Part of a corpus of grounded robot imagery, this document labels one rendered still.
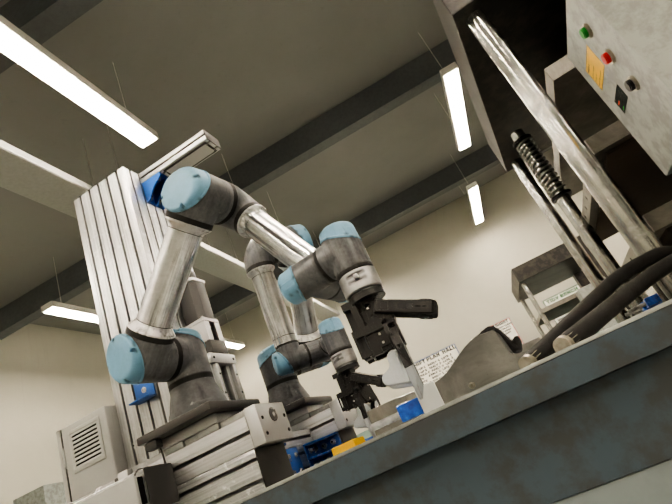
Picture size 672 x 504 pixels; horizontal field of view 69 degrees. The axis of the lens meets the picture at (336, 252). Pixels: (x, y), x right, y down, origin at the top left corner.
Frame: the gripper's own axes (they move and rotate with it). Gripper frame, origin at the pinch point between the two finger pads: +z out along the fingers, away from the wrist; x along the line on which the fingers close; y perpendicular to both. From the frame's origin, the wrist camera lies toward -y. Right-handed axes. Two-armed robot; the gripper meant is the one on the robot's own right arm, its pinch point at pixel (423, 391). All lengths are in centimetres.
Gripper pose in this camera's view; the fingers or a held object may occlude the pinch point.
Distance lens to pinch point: 88.3
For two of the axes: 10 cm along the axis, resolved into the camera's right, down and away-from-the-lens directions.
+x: -2.3, -3.3, -9.2
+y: -9.0, 4.4, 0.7
